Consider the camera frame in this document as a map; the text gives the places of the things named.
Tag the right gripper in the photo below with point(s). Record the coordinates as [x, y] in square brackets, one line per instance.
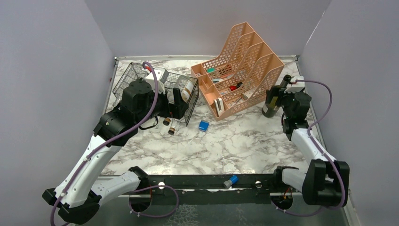
[284, 94]

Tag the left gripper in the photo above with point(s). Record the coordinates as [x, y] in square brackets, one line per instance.
[176, 110]

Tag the green wine bottle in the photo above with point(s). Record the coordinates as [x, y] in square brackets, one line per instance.
[270, 107]

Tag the blue grey cylinder cap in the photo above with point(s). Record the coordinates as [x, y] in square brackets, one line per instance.
[230, 182]

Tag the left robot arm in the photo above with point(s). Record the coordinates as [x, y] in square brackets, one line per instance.
[77, 199]

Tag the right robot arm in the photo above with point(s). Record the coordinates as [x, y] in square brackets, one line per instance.
[325, 181]

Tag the clear bottle with cork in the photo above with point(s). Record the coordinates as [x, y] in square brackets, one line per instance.
[167, 121]

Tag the blue stamp block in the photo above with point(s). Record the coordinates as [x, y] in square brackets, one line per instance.
[203, 125]

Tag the peach plastic file organizer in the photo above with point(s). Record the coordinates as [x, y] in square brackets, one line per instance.
[246, 58]

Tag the red object in organizer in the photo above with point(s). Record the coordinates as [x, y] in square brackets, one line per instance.
[236, 86]

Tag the white tape dispenser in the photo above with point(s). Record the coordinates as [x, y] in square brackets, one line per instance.
[219, 106]

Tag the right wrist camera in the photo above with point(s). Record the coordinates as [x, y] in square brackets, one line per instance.
[295, 85]

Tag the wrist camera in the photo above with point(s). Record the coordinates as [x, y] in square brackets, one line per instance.
[295, 85]
[156, 79]

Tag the black wire wine rack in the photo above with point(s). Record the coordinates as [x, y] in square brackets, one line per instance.
[135, 71]

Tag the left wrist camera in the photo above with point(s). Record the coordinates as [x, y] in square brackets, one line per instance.
[156, 79]

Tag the black base frame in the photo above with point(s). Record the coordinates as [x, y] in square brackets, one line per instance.
[160, 196]

